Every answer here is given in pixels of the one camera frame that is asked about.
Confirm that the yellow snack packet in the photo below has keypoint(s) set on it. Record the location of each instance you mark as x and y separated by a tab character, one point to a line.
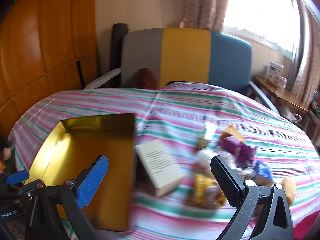
202	190

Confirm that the dark red cloth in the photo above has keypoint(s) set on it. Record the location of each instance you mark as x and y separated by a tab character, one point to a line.
308	227

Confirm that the cream carton with text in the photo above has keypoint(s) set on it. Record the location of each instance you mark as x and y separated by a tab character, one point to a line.
160	165

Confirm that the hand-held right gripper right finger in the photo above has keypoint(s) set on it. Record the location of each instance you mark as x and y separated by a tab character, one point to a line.
225	180

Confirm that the blue tissue packet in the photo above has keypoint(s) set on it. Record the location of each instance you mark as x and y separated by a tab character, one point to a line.
262	170

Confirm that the small green carton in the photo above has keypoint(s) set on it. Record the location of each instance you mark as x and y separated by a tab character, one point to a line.
207	130

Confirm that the white plastic bag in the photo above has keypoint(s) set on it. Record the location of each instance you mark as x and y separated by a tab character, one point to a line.
206	156

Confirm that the white cardboard box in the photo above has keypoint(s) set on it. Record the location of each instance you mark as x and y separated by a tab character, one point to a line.
273	72

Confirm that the small pink container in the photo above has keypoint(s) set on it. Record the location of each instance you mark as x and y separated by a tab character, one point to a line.
283	82

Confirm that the dark brown cushion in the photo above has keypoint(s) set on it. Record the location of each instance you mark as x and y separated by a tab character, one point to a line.
146	78

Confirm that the black rolled mat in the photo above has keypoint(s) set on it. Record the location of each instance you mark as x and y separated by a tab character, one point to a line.
118	50

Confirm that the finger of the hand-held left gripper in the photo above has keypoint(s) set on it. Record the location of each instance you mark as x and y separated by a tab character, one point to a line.
16	178

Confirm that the wooden side table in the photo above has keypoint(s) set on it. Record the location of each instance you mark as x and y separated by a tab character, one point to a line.
282	95

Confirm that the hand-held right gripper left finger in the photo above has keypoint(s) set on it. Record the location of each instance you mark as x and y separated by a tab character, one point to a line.
93	180

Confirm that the window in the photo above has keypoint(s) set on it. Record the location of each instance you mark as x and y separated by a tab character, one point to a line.
262	10

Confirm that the wooden wardrobe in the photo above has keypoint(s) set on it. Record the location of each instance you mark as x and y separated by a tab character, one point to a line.
37	55

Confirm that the grey yellow blue armchair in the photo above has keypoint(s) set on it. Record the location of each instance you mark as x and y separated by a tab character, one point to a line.
185	55

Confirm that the gold cardboard box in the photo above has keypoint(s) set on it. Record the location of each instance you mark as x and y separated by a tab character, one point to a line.
110	155

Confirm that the patterned curtain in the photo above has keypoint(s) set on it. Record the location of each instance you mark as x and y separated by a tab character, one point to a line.
308	62
205	2

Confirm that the striped tablecloth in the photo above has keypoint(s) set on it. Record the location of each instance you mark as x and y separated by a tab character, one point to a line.
200	105

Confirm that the purple snack packet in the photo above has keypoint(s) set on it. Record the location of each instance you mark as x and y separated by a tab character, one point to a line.
230	145
246	155

